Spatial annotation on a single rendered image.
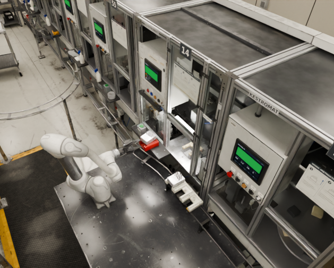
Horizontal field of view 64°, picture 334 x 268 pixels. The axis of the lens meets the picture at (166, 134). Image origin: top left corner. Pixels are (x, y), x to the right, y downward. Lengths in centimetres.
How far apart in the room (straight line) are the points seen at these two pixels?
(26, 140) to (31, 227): 147
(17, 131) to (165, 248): 309
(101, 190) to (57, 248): 105
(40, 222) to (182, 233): 172
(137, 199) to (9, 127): 279
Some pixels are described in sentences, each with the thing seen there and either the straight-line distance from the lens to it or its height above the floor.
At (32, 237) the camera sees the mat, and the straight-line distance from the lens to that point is 340.
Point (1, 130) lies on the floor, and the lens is 478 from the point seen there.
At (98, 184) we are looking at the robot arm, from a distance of 238.
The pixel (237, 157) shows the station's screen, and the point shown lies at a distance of 176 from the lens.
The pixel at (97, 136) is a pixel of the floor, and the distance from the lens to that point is 415.
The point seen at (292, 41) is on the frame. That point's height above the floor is 201.
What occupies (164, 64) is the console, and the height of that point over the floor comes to 181.
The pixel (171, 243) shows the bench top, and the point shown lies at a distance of 237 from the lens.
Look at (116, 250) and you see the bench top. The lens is 237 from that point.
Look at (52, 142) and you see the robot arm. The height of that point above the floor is 150.
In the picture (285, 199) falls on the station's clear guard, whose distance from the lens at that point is 174.
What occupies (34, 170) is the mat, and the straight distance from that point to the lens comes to 395.
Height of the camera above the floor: 284
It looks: 44 degrees down
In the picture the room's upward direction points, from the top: 2 degrees clockwise
